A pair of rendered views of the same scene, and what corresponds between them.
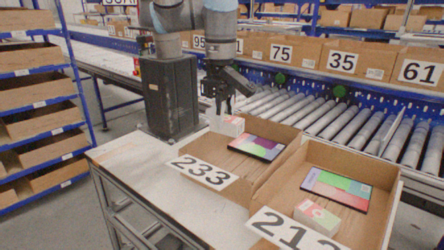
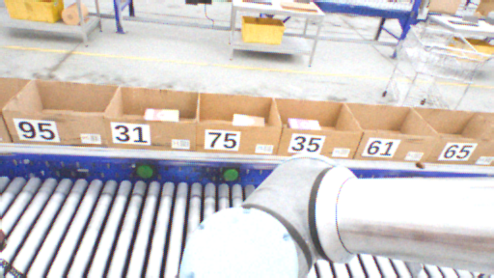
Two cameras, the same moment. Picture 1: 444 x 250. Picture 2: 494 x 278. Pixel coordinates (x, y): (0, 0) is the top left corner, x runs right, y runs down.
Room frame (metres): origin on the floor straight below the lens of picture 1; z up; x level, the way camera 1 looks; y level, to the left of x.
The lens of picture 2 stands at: (0.91, 0.44, 1.82)
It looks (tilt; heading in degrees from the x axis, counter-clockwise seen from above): 36 degrees down; 309
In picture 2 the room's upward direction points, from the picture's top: 8 degrees clockwise
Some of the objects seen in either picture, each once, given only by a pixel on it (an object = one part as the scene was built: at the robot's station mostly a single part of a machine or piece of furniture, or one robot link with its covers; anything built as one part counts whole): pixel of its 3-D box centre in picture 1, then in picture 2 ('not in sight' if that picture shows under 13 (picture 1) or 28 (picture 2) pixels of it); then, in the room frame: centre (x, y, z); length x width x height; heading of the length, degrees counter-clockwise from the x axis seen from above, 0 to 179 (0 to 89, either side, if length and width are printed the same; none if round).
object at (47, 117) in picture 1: (41, 116); not in sight; (1.54, 1.23, 0.59); 0.40 x 0.30 x 0.10; 136
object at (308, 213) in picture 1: (316, 219); not in sight; (0.47, -0.24, 0.78); 0.10 x 0.06 x 0.05; 39
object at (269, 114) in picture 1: (283, 106); not in sight; (1.36, -0.35, 0.72); 0.52 x 0.05 x 0.05; 138
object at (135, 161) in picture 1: (229, 169); not in sight; (0.74, -0.03, 0.74); 1.00 x 0.58 x 0.03; 51
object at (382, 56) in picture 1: (361, 59); (312, 127); (1.54, -0.84, 0.96); 0.39 x 0.29 x 0.17; 48
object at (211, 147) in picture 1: (244, 151); not in sight; (0.76, -0.08, 0.80); 0.38 x 0.28 x 0.10; 144
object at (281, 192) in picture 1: (328, 196); not in sight; (0.53, -0.29, 0.80); 0.38 x 0.28 x 0.10; 142
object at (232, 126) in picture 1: (226, 124); not in sight; (0.73, -0.01, 0.92); 0.10 x 0.06 x 0.05; 60
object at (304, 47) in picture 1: (300, 51); (236, 123); (1.80, -0.55, 0.96); 0.39 x 0.29 x 0.17; 48
